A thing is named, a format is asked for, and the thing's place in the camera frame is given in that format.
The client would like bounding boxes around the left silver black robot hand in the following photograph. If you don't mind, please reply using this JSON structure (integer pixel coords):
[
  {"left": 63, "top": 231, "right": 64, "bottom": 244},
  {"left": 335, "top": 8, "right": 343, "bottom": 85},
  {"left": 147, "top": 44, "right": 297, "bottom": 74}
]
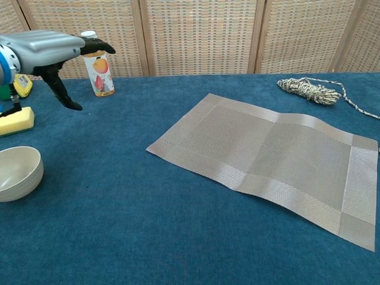
[{"left": 0, "top": 29, "right": 116, "bottom": 111}]

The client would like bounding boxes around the beige bowl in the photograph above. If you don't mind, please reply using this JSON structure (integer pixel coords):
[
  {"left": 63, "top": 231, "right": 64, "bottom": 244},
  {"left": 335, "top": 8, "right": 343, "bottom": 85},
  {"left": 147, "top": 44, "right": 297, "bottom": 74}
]
[{"left": 0, "top": 145, "right": 45, "bottom": 203}]

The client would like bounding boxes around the brown woven placemat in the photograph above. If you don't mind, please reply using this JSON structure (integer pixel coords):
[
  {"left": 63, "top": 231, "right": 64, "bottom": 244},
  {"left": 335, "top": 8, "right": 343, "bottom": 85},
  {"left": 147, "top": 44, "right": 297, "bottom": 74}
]
[{"left": 145, "top": 93, "right": 379, "bottom": 253}]

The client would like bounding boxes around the green box with yellow lid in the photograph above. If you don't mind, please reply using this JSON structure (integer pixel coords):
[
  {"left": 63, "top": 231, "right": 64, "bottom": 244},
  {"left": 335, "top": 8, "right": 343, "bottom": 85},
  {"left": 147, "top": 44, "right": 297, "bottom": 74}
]
[{"left": 0, "top": 72, "right": 33, "bottom": 99}]

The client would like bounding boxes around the orange juice bottle white cap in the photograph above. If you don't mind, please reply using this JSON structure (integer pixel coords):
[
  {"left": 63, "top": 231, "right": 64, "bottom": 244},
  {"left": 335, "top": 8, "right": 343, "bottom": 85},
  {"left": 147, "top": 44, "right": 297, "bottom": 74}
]
[{"left": 81, "top": 30, "right": 116, "bottom": 97}]

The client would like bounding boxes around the yellow sponge block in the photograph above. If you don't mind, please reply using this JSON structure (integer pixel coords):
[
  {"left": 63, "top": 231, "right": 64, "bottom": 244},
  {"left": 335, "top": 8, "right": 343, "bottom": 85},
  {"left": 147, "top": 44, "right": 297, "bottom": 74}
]
[{"left": 0, "top": 106, "right": 36, "bottom": 138}]

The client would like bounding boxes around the woven bamboo folding screen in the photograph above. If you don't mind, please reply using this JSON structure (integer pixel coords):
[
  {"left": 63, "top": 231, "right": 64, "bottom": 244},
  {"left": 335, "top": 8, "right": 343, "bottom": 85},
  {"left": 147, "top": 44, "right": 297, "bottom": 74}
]
[{"left": 0, "top": 0, "right": 380, "bottom": 81}]

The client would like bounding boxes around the blue felt table cover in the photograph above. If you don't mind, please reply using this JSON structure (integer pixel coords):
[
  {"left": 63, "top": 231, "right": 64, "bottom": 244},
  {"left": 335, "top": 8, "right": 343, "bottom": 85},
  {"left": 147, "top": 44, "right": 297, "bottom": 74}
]
[{"left": 0, "top": 72, "right": 380, "bottom": 285}]

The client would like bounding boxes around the beige speckled rope bundle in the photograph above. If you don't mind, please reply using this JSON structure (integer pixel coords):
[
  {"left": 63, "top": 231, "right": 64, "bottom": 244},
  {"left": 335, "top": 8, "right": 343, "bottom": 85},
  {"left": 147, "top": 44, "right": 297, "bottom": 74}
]
[{"left": 276, "top": 76, "right": 380, "bottom": 154}]

